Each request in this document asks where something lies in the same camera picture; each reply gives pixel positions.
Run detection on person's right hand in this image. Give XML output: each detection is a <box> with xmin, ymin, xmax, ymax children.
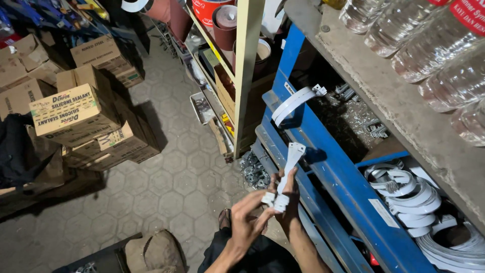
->
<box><xmin>268</xmin><ymin>167</ymin><xmax>304</xmax><ymax>232</ymax></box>

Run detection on person's left hand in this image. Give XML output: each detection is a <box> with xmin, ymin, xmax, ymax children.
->
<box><xmin>230</xmin><ymin>190</ymin><xmax>283</xmax><ymax>249</ymax></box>

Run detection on bundle of white clamp straps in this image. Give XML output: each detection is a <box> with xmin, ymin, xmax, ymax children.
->
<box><xmin>261</xmin><ymin>142</ymin><xmax>307</xmax><ymax>213</ymax></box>

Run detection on person's sandal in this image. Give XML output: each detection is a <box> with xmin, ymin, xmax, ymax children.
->
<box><xmin>218</xmin><ymin>208</ymin><xmax>233</xmax><ymax>231</ymax></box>

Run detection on person's black trousers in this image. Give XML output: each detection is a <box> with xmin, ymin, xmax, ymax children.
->
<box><xmin>197</xmin><ymin>227</ymin><xmax>304</xmax><ymax>273</ymax></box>

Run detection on pile of metal nuts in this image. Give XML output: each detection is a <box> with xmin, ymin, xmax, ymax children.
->
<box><xmin>239</xmin><ymin>150</ymin><xmax>271</xmax><ymax>190</ymax></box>

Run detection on blue metal shelf rack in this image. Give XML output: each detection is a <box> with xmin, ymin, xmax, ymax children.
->
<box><xmin>251</xmin><ymin>24</ymin><xmax>440</xmax><ymax>273</ymax></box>

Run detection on brown sack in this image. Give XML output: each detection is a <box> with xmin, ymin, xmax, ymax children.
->
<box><xmin>124</xmin><ymin>229</ymin><xmax>187</xmax><ymax>273</ymax></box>

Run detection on curved white pipe clamp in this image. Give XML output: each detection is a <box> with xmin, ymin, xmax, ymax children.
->
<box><xmin>271</xmin><ymin>84</ymin><xmax>327</xmax><ymax>129</ymax></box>

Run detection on pile of small metal clips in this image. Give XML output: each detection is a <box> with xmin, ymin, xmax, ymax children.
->
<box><xmin>333</xmin><ymin>83</ymin><xmax>392</xmax><ymax>139</ymax></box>

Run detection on metal tray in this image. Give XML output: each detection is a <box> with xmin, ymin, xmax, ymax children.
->
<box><xmin>189</xmin><ymin>92</ymin><xmax>217</xmax><ymax>126</ymax></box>

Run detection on pile of white pipe clamps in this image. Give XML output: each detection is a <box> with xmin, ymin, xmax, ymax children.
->
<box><xmin>363</xmin><ymin>159</ymin><xmax>485</xmax><ymax>273</ymax></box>

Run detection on cream metal shelf rack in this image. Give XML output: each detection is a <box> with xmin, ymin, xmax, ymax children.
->
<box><xmin>152</xmin><ymin>0</ymin><xmax>283</xmax><ymax>164</ymax></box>

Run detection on stack of cardboard boxes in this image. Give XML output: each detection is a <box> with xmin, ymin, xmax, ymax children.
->
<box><xmin>0</xmin><ymin>33</ymin><xmax>161</xmax><ymax>172</ymax></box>

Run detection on clear plastic bottle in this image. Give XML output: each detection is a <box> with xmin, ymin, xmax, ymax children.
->
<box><xmin>364</xmin><ymin>0</ymin><xmax>452</xmax><ymax>58</ymax></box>
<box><xmin>418</xmin><ymin>47</ymin><xmax>485</xmax><ymax>113</ymax></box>
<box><xmin>450</xmin><ymin>98</ymin><xmax>485</xmax><ymax>147</ymax></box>
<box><xmin>391</xmin><ymin>0</ymin><xmax>485</xmax><ymax>84</ymax></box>
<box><xmin>339</xmin><ymin>0</ymin><xmax>392</xmax><ymax>34</ymax></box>

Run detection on yellow bottle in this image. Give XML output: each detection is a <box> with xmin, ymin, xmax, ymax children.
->
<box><xmin>321</xmin><ymin>0</ymin><xmax>348</xmax><ymax>10</ymax></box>

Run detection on black cloth bag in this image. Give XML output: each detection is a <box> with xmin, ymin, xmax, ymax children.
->
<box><xmin>0</xmin><ymin>112</ymin><xmax>66</xmax><ymax>190</ymax></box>

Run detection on heap of blue tools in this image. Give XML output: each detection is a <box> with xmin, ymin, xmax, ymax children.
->
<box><xmin>0</xmin><ymin>0</ymin><xmax>111</xmax><ymax>43</ymax></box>

